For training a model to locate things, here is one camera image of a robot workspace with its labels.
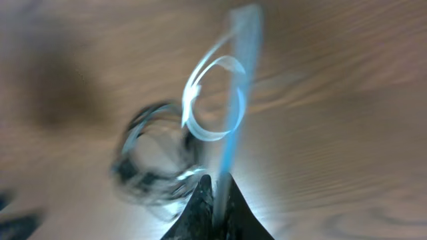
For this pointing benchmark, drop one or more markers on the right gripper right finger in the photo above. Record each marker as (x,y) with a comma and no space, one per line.
(240,223)

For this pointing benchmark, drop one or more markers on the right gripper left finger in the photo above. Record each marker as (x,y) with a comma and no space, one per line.
(195,222)

